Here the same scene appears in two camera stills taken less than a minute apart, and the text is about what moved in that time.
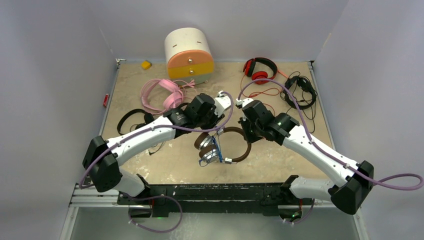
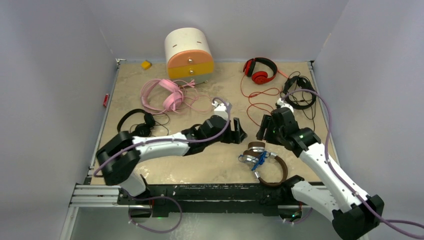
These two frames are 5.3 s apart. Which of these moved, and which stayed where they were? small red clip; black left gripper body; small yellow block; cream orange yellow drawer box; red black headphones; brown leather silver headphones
Moved: brown leather silver headphones; black left gripper body
Stayed: small red clip; red black headphones; cream orange yellow drawer box; small yellow block
